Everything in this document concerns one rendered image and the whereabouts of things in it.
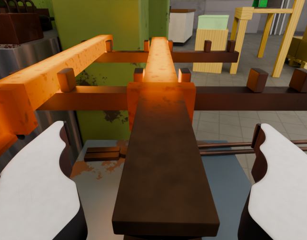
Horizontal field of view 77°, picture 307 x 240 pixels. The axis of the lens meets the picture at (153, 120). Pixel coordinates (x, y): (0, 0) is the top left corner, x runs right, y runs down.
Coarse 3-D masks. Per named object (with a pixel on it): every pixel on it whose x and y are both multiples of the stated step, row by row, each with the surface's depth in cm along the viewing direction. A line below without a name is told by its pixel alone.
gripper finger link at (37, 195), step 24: (48, 144) 9; (24, 168) 8; (48, 168) 8; (0, 192) 7; (24, 192) 7; (48, 192) 7; (72, 192) 7; (0, 216) 6; (24, 216) 6; (48, 216) 6; (72, 216) 6
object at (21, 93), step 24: (72, 48) 29; (96, 48) 32; (24, 72) 18; (48, 72) 18; (0, 96) 12; (24, 96) 13; (48, 96) 18; (0, 120) 13; (24, 120) 13; (0, 144) 13
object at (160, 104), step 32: (160, 64) 20; (128, 96) 13; (160, 96) 12; (192, 96) 13; (160, 128) 9; (192, 128) 9; (128, 160) 7; (160, 160) 7; (192, 160) 7; (128, 192) 6; (160, 192) 6; (192, 192) 6; (128, 224) 5; (160, 224) 5; (192, 224) 5
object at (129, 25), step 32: (64, 0) 54; (96, 0) 54; (128, 0) 54; (64, 32) 58; (96, 32) 58; (128, 32) 58; (96, 64) 63; (128, 64) 63; (96, 128) 75; (128, 128) 75
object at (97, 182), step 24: (96, 144) 53; (120, 144) 53; (72, 168) 45; (96, 168) 45; (120, 168) 45; (216, 168) 45; (240, 168) 45; (96, 192) 39; (216, 192) 39; (240, 192) 39; (96, 216) 35; (240, 216) 35
